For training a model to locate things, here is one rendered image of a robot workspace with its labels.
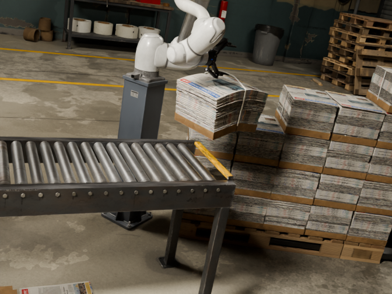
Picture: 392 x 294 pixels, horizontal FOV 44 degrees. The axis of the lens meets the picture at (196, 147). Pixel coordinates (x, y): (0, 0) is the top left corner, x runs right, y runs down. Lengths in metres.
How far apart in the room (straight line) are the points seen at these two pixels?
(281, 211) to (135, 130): 1.09
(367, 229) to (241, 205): 0.87
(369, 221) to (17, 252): 2.24
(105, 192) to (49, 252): 1.07
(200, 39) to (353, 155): 1.49
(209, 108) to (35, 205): 0.91
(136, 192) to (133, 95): 1.07
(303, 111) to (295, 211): 0.68
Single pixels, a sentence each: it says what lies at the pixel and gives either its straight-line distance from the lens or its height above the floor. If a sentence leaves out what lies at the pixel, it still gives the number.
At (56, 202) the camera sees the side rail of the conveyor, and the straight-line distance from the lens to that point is 2.03.
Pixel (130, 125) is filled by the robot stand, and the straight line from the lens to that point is 3.09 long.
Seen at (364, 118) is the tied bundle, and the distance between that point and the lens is 3.16.
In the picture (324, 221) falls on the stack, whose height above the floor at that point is 0.27.
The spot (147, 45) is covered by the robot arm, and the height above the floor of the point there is 1.21.
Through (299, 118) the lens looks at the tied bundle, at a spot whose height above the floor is 0.94.
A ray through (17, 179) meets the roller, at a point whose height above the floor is 0.80.
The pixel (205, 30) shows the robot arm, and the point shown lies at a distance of 2.10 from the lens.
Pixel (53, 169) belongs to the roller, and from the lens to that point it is 2.16.
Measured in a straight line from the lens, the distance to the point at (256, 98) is 2.51.
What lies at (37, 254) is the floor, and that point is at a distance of 3.02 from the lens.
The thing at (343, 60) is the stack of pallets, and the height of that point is 0.49.
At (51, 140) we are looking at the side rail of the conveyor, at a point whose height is 0.80.
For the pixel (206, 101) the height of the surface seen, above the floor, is 1.11.
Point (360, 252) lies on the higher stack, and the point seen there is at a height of 0.07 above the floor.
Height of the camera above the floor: 1.72
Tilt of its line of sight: 21 degrees down
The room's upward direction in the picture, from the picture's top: 10 degrees clockwise
